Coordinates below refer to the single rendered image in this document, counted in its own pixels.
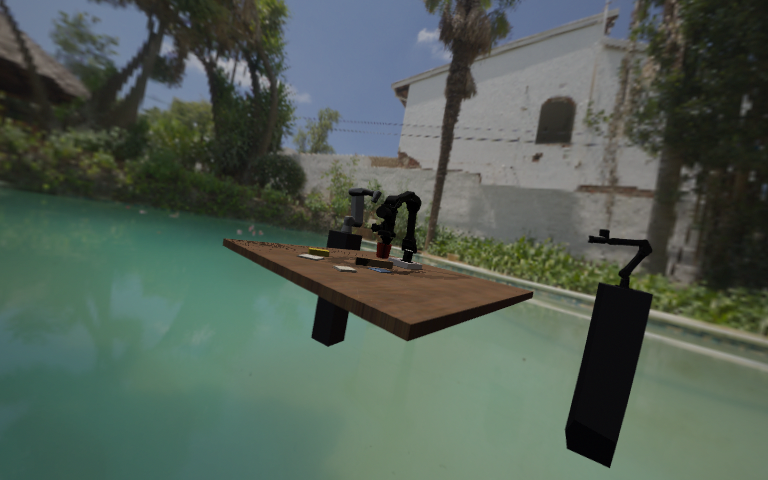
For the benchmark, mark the yellow rectangular block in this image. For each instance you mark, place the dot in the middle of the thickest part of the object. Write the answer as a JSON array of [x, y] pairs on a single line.
[[318, 252]]

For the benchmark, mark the light wooden beam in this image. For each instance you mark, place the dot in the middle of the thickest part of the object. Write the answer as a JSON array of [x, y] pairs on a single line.
[[373, 262]]

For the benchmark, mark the dark red translucent cup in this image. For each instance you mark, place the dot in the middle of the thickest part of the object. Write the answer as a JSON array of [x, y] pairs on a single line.
[[383, 250]]

